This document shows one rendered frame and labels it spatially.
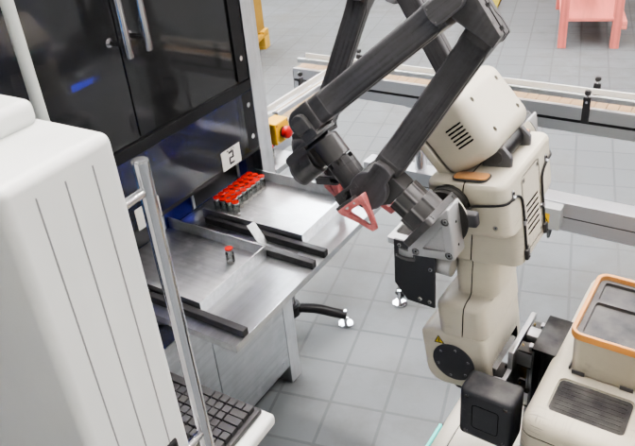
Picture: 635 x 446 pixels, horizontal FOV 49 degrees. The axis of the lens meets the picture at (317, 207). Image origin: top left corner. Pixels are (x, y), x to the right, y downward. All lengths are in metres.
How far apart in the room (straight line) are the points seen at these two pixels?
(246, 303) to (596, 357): 0.78
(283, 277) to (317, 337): 1.17
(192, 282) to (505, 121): 0.85
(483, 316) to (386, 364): 1.20
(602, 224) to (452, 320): 1.17
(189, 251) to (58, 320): 0.97
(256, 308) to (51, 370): 0.74
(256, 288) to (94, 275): 0.79
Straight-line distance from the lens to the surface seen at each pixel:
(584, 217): 2.69
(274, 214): 1.99
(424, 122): 1.28
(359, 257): 3.31
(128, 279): 1.02
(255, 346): 2.40
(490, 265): 1.55
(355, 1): 1.75
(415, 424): 2.55
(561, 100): 2.55
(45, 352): 0.99
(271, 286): 1.71
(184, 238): 1.95
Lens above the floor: 1.90
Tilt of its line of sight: 31 degrees down
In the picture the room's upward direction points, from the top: 6 degrees counter-clockwise
